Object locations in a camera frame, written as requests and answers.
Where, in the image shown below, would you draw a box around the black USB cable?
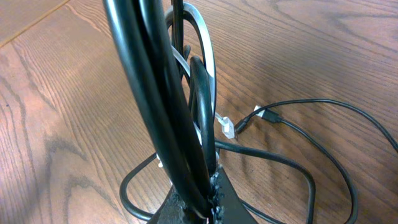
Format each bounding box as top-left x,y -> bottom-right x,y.
102,0 -> 398,224

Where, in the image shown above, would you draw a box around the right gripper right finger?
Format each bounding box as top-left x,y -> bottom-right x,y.
210,165 -> 257,224

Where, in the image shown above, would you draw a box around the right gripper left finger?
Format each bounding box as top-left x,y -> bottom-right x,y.
147,187 -> 193,224

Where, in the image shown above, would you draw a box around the white cable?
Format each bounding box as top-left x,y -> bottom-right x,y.
155,1 -> 236,169

